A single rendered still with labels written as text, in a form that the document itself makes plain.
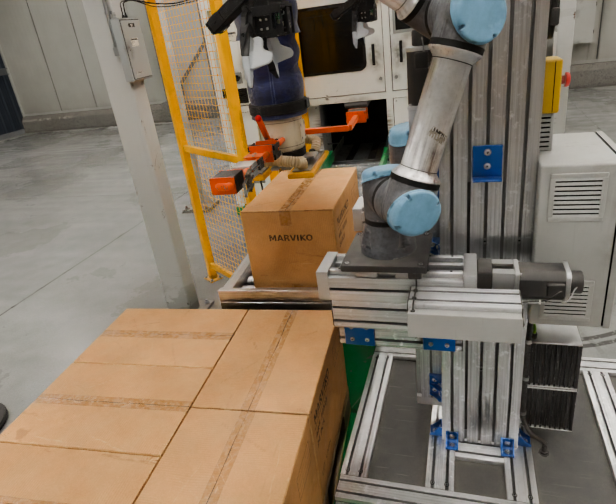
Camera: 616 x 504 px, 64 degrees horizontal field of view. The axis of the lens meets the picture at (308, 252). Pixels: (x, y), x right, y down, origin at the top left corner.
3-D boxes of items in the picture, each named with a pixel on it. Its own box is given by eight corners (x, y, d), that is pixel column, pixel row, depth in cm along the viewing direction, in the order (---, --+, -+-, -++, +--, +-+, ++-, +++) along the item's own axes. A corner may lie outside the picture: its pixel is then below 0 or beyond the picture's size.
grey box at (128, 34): (145, 77, 271) (131, 18, 259) (154, 76, 270) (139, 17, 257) (126, 82, 254) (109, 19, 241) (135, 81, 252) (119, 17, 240)
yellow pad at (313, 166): (306, 156, 213) (305, 144, 211) (329, 154, 210) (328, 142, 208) (287, 179, 183) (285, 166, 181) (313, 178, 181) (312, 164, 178)
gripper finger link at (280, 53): (298, 76, 104) (285, 39, 96) (272, 78, 105) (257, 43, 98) (300, 65, 105) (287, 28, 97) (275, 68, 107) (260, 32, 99)
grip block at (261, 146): (256, 157, 178) (253, 141, 175) (282, 155, 175) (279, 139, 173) (249, 163, 170) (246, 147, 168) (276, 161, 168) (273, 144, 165)
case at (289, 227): (291, 240, 274) (281, 170, 258) (362, 239, 263) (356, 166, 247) (255, 294, 222) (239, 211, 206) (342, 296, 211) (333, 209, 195)
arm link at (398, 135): (382, 165, 174) (380, 127, 168) (405, 156, 182) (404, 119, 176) (410, 169, 165) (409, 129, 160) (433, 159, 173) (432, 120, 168)
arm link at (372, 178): (398, 203, 137) (396, 155, 131) (419, 218, 125) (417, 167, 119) (357, 211, 135) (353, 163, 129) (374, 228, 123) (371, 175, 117)
